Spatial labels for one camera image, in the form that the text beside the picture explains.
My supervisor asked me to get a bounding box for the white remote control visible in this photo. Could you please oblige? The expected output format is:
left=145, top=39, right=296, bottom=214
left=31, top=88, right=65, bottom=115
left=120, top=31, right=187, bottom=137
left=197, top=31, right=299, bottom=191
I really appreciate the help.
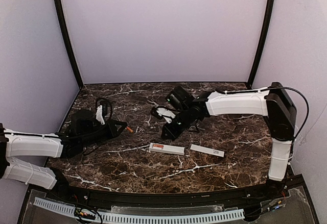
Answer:
left=149, top=143, right=185, bottom=156

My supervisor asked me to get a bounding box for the white remote battery cover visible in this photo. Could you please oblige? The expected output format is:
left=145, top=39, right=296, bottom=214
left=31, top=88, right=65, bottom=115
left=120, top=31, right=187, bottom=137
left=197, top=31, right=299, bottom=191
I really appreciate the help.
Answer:
left=190, top=144, right=225, bottom=158

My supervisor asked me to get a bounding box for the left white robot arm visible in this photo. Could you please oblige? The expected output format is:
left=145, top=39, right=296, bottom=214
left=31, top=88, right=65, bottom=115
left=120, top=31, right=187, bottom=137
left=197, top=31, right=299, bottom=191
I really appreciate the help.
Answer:
left=1, top=110, right=128, bottom=190

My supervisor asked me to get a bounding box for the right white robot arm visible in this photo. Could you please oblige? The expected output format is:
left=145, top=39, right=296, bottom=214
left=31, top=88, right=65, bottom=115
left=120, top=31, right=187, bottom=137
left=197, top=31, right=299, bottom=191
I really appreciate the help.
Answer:
left=154, top=82, right=297, bottom=182

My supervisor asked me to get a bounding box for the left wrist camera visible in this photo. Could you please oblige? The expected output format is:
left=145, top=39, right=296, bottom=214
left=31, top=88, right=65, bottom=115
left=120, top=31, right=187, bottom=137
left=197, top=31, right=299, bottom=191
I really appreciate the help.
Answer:
left=96, top=105, right=108, bottom=125

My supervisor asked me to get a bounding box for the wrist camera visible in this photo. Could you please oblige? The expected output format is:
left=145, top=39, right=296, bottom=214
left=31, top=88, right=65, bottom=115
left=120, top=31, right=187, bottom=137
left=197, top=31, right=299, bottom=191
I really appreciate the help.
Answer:
left=96, top=105, right=108, bottom=125
left=166, top=86, right=194, bottom=110

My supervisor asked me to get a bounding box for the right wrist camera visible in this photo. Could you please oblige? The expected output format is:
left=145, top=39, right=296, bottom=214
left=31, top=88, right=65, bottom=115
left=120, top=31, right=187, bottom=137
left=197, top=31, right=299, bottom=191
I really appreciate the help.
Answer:
left=166, top=86, right=194, bottom=110

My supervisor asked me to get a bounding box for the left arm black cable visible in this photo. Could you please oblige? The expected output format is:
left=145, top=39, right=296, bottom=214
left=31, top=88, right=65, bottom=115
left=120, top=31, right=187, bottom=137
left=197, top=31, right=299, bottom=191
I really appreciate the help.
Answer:
left=95, top=97, right=114, bottom=122

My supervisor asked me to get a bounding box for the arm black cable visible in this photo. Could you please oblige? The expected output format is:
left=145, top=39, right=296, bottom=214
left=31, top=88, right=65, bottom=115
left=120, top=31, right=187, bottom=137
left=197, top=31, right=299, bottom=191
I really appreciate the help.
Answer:
left=268, top=86, right=310, bottom=143
left=95, top=97, right=114, bottom=122

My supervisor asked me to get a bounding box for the black front table rail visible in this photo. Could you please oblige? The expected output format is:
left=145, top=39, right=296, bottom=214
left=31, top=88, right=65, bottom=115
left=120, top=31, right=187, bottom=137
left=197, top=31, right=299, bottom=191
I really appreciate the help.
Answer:
left=46, top=184, right=284, bottom=209

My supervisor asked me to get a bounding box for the white slotted cable duct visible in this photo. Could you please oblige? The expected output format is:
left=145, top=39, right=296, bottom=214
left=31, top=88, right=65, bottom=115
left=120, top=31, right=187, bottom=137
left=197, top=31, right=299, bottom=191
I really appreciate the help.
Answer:
left=33, top=197, right=245, bottom=223

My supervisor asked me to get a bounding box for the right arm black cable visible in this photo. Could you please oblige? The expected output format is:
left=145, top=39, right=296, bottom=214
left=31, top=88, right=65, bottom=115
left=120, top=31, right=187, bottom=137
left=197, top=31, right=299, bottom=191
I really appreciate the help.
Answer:
left=268, top=86, right=310, bottom=143

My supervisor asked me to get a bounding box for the right black frame post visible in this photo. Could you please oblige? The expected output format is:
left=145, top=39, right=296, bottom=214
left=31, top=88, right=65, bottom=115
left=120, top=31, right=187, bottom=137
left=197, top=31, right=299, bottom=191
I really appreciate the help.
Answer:
left=246, top=0, right=274, bottom=89

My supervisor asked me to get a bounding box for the black frame post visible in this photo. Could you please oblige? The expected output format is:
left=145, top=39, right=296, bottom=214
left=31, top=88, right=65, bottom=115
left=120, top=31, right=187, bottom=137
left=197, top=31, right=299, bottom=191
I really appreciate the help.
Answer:
left=54, top=0, right=84, bottom=89
left=246, top=0, right=274, bottom=89

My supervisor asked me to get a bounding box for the left black frame post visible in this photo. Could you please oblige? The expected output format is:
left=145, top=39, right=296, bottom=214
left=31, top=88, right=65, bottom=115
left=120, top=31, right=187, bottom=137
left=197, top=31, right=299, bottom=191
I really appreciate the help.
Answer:
left=54, top=0, right=84, bottom=89

